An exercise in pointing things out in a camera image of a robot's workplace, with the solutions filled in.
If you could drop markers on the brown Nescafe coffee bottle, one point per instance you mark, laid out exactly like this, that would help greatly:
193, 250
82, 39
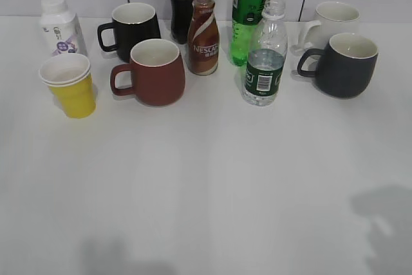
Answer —
203, 39

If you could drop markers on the clear water bottle green label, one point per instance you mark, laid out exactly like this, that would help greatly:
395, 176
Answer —
266, 55

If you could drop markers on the white ceramic mug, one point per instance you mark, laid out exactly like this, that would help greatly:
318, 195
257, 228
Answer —
331, 17

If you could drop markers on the yellow paper cup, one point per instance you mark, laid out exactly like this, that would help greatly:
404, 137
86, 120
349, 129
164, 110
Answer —
68, 77

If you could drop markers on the red-brown ceramic mug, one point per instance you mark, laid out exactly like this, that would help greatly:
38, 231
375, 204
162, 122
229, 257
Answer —
157, 73

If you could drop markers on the green soda bottle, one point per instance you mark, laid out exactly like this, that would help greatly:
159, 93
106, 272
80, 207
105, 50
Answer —
246, 14

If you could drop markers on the dark grey ceramic mug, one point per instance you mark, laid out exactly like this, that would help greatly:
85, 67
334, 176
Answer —
345, 67

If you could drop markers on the white yogurt drink bottle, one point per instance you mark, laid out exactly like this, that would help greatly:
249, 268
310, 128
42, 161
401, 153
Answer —
61, 28

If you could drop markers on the black ceramic mug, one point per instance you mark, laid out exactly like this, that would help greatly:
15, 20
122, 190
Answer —
131, 23

